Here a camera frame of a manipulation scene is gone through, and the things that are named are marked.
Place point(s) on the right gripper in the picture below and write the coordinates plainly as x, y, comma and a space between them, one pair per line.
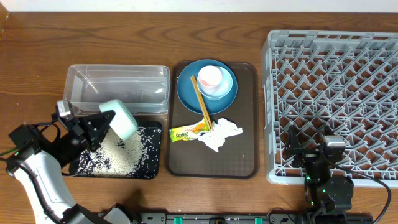
306, 155

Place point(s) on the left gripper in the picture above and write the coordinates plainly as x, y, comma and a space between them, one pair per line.
74, 131

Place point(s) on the mint green bowl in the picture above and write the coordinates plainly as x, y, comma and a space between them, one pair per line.
123, 123

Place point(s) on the pile of white rice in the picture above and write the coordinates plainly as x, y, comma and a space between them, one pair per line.
121, 155

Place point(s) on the white tissue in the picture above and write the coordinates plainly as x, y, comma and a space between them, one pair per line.
221, 130

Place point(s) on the yellow green snack wrapper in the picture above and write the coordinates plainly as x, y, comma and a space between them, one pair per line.
189, 132

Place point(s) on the pink cup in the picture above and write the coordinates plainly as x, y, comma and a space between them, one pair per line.
209, 79

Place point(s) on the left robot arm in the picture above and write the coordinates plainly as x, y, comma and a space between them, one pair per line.
38, 163

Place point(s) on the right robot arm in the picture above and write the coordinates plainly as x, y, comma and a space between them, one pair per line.
330, 196

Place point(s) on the grey dishwasher rack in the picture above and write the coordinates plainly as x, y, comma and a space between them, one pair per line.
346, 80

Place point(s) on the black tray bin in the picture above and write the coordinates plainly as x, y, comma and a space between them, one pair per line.
149, 146

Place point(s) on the clear plastic bin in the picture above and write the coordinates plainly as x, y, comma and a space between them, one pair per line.
144, 89

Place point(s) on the brown serving tray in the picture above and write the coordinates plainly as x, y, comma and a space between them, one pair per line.
238, 157

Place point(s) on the dark blue plate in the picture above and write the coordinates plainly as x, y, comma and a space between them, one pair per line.
186, 92

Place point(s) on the light blue bowl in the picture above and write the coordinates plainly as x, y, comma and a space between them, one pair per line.
225, 87

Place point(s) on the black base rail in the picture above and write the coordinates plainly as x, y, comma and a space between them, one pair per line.
269, 218

